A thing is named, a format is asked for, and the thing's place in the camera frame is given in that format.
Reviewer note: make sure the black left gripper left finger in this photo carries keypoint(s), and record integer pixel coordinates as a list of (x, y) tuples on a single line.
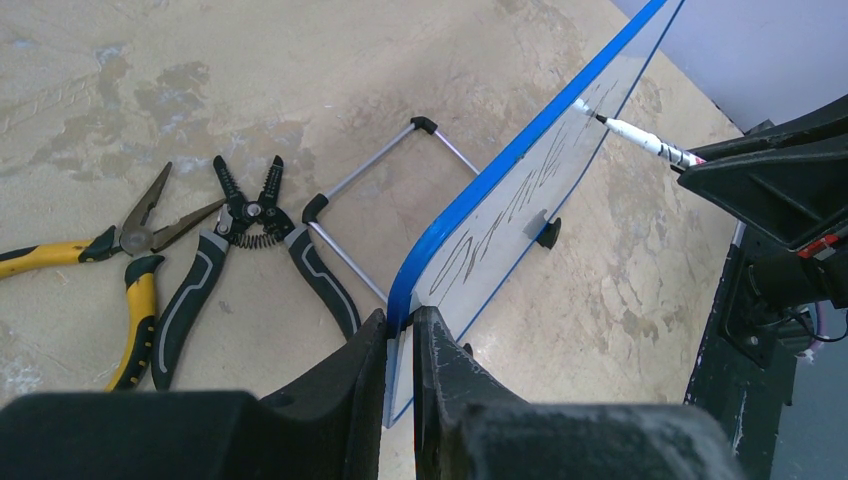
[(326, 424)]

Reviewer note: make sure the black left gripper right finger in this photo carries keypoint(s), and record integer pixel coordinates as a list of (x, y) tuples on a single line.
[(470, 426)]

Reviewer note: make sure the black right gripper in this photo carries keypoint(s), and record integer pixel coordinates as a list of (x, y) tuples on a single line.
[(789, 181)]

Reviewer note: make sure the white whiteboard marker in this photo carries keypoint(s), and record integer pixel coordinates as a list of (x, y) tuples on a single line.
[(680, 159)]

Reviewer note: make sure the blue framed whiteboard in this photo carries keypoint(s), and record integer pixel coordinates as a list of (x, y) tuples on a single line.
[(467, 253)]

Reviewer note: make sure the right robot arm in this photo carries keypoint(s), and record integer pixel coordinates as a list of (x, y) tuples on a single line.
[(814, 280)]

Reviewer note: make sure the black whiteboard stand foot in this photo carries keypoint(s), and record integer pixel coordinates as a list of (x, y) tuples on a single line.
[(549, 234)]

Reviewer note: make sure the black grey wire stripper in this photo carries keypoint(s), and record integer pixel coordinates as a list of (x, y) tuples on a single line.
[(246, 224)]

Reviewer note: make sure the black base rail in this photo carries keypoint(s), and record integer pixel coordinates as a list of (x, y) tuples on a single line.
[(743, 375)]

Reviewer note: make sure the yellow handled pliers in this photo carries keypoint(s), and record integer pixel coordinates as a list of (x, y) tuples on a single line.
[(143, 245)]

